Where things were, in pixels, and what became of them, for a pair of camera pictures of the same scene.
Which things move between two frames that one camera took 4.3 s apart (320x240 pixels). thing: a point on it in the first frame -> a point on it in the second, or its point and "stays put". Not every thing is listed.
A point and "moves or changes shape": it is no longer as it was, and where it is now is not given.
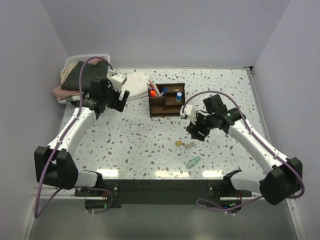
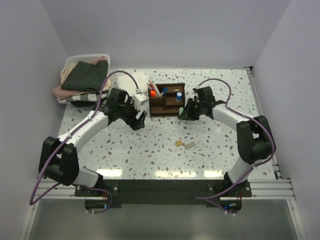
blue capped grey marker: (179, 95) stays put
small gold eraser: (178, 143) stays put
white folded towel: (137, 83) stays put
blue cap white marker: (165, 89) stays put
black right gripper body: (205, 123) -> (200, 105)
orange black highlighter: (153, 93) stays put
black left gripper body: (111, 98) -> (125, 111)
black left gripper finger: (121, 103) -> (137, 124)
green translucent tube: (192, 162) moves or changes shape
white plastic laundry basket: (75, 59) stays put
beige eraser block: (187, 146) stays put
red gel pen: (151, 84) stays put
